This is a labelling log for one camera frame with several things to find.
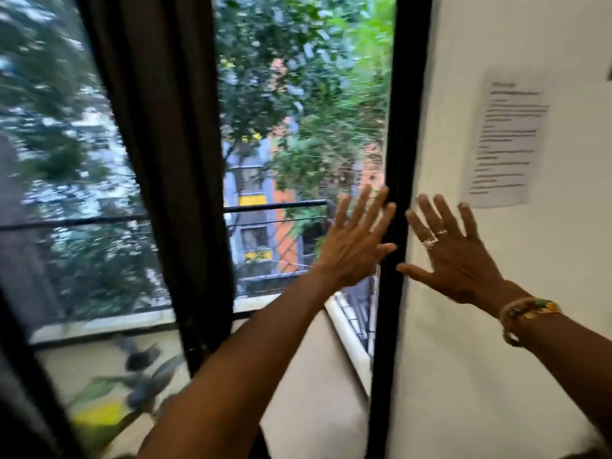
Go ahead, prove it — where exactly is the dark brown curtain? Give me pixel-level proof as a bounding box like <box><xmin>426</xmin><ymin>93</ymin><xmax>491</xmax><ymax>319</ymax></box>
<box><xmin>74</xmin><ymin>0</ymin><xmax>235</xmax><ymax>378</ymax></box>

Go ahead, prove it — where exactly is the white paper wall notice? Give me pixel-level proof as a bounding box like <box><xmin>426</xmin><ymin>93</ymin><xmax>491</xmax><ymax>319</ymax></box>
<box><xmin>461</xmin><ymin>69</ymin><xmax>551</xmax><ymax>210</ymax></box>

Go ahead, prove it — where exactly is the green beaded bracelet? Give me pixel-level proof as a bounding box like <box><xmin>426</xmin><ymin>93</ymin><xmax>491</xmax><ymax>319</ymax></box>
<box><xmin>499</xmin><ymin>296</ymin><xmax>551</xmax><ymax>349</ymax></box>

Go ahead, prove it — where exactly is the dark leafy potted plant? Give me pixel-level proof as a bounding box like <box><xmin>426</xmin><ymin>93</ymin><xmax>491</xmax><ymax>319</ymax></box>
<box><xmin>114</xmin><ymin>337</ymin><xmax>185</xmax><ymax>412</ymax></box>

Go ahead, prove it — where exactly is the yellow flat object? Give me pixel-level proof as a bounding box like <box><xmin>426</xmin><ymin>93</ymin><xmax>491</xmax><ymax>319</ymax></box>
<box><xmin>71</xmin><ymin>401</ymin><xmax>128</xmax><ymax>428</ymax></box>

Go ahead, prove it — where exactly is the person's right hand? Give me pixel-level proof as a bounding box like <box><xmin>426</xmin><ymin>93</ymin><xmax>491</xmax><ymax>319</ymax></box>
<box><xmin>395</xmin><ymin>194</ymin><xmax>529</xmax><ymax>319</ymax></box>

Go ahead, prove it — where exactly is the black metal balcony railing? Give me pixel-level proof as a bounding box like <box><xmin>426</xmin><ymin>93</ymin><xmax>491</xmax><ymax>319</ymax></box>
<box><xmin>0</xmin><ymin>199</ymin><xmax>383</xmax><ymax>359</ymax></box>

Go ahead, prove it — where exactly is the person's left hand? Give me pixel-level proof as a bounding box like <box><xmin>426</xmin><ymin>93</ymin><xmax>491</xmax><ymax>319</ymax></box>
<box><xmin>313</xmin><ymin>185</ymin><xmax>398</xmax><ymax>291</ymax></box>

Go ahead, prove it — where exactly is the orange brick building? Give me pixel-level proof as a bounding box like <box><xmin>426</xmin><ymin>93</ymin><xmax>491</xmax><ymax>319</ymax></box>
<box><xmin>222</xmin><ymin>117</ymin><xmax>383</xmax><ymax>292</ymax></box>

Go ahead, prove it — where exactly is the person's left forearm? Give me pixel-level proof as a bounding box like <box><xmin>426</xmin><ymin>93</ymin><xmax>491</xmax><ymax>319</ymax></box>
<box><xmin>138</xmin><ymin>270</ymin><xmax>345</xmax><ymax>459</ymax></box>

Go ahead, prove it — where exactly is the orange woven patterned bracelet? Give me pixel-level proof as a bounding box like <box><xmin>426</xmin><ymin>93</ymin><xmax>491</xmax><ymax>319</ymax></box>
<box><xmin>523</xmin><ymin>300</ymin><xmax>564</xmax><ymax>330</ymax></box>

